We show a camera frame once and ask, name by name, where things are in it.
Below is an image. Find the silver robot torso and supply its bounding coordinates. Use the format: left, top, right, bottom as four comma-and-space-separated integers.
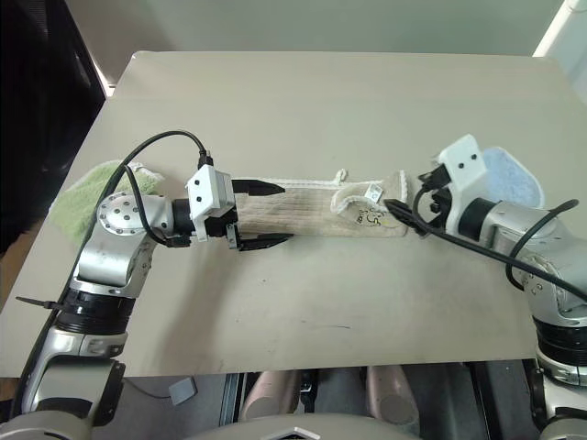
0, 411, 587, 440

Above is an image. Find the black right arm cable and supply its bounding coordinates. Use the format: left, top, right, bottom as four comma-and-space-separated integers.
411, 185, 587, 297

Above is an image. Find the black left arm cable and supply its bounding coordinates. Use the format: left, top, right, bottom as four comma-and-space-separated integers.
108, 130, 216, 249

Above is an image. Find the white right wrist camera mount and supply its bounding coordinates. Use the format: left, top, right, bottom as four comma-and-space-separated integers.
434, 134, 490, 236

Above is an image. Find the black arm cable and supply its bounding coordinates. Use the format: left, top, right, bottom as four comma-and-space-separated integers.
108, 130, 216, 249
411, 185, 587, 297

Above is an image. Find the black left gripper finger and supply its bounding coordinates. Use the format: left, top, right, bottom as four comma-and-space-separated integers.
237, 232, 295, 253
231, 179, 286, 197

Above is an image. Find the white post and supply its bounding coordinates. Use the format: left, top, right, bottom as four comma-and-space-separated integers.
531, 0, 587, 59

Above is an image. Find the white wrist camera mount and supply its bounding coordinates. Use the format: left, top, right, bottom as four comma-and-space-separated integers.
184, 165, 236, 240
434, 134, 490, 236

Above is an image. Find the black zip tie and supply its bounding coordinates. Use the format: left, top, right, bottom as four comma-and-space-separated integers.
15, 295, 71, 314

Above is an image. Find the green terry towel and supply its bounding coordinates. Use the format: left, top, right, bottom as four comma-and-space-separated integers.
53, 159, 167, 245

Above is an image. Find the small grey box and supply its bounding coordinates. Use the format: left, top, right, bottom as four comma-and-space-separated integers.
168, 377, 200, 407

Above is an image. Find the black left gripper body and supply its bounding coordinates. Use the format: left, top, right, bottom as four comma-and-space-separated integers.
204, 208, 241, 251

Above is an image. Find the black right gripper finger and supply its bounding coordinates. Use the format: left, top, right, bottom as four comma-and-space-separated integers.
384, 197, 421, 226
403, 214, 432, 238

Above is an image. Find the beige ribbed towel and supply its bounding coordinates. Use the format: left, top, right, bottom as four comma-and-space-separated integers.
233, 168, 413, 243

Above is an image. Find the light blue terry towel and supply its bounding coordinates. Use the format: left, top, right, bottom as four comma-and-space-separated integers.
480, 145, 547, 210

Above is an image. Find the pinkish rounded cylinder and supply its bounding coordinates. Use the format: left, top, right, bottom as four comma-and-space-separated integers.
365, 365, 421, 426
239, 368, 300, 421

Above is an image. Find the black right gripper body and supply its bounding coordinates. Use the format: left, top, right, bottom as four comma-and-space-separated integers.
415, 166, 454, 226

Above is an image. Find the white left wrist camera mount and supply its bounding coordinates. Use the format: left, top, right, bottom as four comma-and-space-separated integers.
184, 165, 236, 240

